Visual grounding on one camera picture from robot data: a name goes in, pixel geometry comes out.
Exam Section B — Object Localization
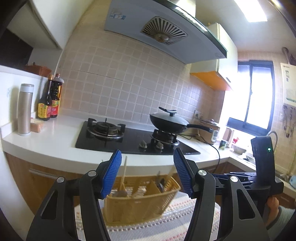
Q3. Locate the wooden chopstick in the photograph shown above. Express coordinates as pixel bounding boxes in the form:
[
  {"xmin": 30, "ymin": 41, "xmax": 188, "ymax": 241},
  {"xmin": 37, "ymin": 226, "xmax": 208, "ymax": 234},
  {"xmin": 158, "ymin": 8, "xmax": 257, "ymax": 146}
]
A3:
[{"xmin": 117, "ymin": 157, "xmax": 127, "ymax": 197}]

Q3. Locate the steel spoon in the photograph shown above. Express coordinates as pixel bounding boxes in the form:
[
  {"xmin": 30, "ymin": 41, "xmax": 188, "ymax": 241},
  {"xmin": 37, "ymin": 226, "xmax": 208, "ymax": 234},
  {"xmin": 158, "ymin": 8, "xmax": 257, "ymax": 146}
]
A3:
[{"xmin": 155, "ymin": 171, "xmax": 164, "ymax": 193}]

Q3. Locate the grey sleeve right forearm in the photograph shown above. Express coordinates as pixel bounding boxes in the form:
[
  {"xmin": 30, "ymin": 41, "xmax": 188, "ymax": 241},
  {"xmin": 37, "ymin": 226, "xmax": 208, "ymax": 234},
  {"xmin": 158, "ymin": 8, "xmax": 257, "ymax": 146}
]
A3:
[{"xmin": 266, "ymin": 206, "xmax": 295, "ymax": 240}]

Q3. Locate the right hand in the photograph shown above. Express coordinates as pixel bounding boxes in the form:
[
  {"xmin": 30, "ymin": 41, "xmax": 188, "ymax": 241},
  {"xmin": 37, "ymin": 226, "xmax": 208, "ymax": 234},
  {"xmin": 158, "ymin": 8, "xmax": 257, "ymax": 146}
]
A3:
[{"xmin": 265, "ymin": 197, "xmax": 279, "ymax": 226}]

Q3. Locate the green mug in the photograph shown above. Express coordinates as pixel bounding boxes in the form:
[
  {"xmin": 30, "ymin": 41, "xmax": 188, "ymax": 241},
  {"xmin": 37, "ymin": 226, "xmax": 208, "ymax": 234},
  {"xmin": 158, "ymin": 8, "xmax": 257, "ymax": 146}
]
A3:
[{"xmin": 219, "ymin": 140, "xmax": 228, "ymax": 150}]

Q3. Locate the black gas stove top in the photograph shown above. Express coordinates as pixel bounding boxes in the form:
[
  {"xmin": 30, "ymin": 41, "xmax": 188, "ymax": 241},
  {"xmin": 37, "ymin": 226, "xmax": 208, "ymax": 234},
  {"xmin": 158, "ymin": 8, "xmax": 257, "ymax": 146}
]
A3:
[{"xmin": 75, "ymin": 118, "xmax": 200, "ymax": 155}]

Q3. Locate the yellow plastic utensil basket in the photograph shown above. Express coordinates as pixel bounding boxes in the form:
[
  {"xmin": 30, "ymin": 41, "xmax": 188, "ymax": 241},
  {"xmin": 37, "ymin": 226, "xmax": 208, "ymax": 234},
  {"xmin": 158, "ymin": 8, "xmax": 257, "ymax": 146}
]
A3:
[{"xmin": 102, "ymin": 174, "xmax": 181, "ymax": 225}]

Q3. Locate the beige rice cooker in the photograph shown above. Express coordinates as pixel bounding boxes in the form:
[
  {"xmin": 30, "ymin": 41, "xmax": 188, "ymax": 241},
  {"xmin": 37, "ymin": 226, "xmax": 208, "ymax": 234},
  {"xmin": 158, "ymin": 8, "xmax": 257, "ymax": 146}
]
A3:
[{"xmin": 197, "ymin": 119, "xmax": 220, "ymax": 145}]

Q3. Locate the black wok with lid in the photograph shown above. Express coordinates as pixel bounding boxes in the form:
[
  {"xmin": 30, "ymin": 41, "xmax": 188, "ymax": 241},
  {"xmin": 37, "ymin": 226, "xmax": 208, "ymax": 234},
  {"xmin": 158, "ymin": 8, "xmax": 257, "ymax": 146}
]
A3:
[{"xmin": 149, "ymin": 107, "xmax": 213, "ymax": 135}]

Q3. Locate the striped woven table mat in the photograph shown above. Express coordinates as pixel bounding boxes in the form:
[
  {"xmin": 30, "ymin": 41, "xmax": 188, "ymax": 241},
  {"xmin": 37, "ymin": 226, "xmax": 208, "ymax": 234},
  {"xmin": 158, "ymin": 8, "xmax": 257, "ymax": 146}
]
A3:
[{"xmin": 74, "ymin": 192, "xmax": 220, "ymax": 241}]

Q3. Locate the dark framed window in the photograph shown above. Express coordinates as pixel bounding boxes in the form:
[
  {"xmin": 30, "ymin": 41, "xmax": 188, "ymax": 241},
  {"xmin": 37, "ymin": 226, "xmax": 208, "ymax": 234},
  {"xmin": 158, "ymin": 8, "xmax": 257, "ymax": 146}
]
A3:
[{"xmin": 227, "ymin": 60, "xmax": 275, "ymax": 136}]

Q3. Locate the small orange packet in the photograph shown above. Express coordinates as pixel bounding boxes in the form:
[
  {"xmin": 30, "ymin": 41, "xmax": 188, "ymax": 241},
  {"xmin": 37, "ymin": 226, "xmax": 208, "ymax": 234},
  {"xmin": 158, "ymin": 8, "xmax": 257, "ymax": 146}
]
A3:
[{"xmin": 30, "ymin": 118, "xmax": 45, "ymax": 133}]

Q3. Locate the dark soy sauce bottle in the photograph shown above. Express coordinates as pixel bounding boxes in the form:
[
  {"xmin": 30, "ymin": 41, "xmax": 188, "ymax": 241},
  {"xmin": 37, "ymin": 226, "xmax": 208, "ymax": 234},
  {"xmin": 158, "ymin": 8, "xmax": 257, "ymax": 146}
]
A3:
[{"xmin": 37, "ymin": 74, "xmax": 54, "ymax": 121}]

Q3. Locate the large dark sauce bottle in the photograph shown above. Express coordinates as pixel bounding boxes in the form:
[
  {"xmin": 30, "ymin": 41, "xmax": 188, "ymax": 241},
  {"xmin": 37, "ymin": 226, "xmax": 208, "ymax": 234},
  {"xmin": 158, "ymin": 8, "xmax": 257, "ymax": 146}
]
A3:
[{"xmin": 51, "ymin": 73, "xmax": 64, "ymax": 118}]

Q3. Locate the champagne thermos bottle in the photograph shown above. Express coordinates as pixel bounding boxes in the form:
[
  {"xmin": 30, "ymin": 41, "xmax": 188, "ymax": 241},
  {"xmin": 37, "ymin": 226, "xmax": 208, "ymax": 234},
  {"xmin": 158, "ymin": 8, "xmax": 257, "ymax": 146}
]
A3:
[{"xmin": 17, "ymin": 83, "xmax": 34, "ymax": 136}]

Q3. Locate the white range hood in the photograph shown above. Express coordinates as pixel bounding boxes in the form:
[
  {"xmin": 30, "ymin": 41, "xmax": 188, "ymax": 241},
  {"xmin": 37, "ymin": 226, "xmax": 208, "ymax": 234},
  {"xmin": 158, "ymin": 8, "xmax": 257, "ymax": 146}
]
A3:
[{"xmin": 104, "ymin": 1, "xmax": 227, "ymax": 64}]

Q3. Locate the black power cable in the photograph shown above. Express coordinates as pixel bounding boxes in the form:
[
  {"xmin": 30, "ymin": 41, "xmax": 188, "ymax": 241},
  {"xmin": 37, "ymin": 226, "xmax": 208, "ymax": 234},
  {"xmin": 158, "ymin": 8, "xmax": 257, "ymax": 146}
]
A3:
[{"xmin": 182, "ymin": 133, "xmax": 221, "ymax": 173}]

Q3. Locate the orange upper wall cabinet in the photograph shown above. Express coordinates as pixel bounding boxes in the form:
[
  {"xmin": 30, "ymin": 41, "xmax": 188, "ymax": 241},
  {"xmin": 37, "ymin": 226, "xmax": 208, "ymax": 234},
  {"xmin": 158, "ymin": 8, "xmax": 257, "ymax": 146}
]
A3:
[{"xmin": 190, "ymin": 23, "xmax": 238, "ymax": 91}]

